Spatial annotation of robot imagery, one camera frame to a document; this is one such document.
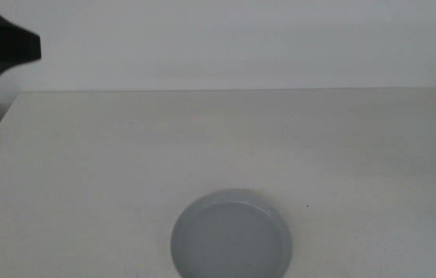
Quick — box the grey shallow bowl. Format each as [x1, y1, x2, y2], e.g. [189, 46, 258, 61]
[169, 188, 294, 278]

